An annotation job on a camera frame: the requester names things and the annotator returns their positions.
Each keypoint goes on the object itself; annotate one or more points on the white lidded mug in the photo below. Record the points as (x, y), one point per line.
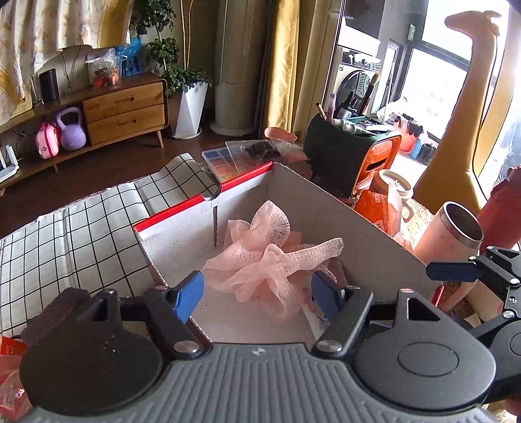
(392, 185)

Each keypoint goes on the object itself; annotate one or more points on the blue plastic bag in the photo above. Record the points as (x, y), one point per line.
(131, 57)

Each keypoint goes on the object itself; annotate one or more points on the red-edged cardboard box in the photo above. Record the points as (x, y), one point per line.
(366, 244)

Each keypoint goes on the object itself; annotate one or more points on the wooden drawer cabinet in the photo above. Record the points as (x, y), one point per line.
(122, 101)

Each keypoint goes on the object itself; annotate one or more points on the purple cosmetic tube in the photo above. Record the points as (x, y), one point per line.
(331, 106)

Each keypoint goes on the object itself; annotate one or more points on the cream floral curtain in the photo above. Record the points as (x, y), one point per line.
(40, 24)

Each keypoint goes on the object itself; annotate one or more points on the purple kettlebell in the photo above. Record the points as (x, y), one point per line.
(72, 134)

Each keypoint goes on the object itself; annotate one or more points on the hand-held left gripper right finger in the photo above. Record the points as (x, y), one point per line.
(323, 293)

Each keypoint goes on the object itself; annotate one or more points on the pink bowl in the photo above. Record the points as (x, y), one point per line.
(279, 134)

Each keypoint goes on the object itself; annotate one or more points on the dark brown block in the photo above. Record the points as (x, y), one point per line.
(49, 313)

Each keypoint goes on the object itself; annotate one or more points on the white black checkered mat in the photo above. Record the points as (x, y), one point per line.
(81, 244)

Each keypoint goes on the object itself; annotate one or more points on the green wall sticker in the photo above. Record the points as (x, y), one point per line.
(411, 32)

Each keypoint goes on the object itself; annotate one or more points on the clear bag of fruit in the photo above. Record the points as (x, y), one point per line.
(104, 69)

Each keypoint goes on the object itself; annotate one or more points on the pink mesh bath sponge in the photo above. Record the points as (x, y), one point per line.
(260, 260)

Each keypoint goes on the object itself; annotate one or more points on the clear plastic bead box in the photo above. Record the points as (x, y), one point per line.
(217, 162)

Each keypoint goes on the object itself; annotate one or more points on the orange storage box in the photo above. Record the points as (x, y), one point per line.
(380, 156)

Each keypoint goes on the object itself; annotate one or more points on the white washing machine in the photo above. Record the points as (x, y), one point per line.
(354, 85)

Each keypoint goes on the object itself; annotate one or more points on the white tower air conditioner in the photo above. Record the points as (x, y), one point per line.
(240, 61)

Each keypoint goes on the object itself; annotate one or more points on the makeup brush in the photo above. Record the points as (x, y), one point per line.
(369, 91)

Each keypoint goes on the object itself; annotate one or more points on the orange snack packet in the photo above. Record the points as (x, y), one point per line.
(372, 209)

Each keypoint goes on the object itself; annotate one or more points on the red plastic packet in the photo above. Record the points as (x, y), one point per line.
(10, 382)

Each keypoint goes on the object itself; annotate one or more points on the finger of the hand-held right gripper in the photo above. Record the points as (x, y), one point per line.
(452, 271)

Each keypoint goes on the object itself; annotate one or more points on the dark green cosmetics organizer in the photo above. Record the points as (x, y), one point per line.
(333, 154)

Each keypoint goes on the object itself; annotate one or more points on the black cylinder speaker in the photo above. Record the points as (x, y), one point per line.
(49, 85)

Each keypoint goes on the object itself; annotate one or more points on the tan giraffe toy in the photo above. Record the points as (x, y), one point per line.
(460, 142)

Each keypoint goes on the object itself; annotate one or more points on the white shell-shaped ornament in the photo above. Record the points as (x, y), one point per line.
(75, 65)

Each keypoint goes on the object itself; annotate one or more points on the yellow curtain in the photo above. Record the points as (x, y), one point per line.
(281, 61)

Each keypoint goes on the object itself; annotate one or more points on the pink toy case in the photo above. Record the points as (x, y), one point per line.
(47, 142)

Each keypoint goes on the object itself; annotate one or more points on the clear bag with dark items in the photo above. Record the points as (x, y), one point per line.
(254, 151)

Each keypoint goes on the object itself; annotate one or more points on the window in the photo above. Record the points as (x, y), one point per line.
(439, 85)

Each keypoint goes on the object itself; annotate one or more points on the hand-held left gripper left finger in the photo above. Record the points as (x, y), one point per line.
(188, 293)

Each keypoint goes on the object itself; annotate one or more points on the pink steel tumbler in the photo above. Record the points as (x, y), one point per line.
(441, 240)

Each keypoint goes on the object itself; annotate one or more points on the red bottle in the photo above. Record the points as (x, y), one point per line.
(500, 219)

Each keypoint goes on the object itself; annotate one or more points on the potted plant in white pot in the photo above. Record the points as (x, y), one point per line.
(191, 110)

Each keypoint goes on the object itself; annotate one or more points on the row of cleaning bottles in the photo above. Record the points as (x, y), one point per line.
(413, 134)

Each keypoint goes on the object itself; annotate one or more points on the white router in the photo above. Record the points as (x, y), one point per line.
(8, 166)

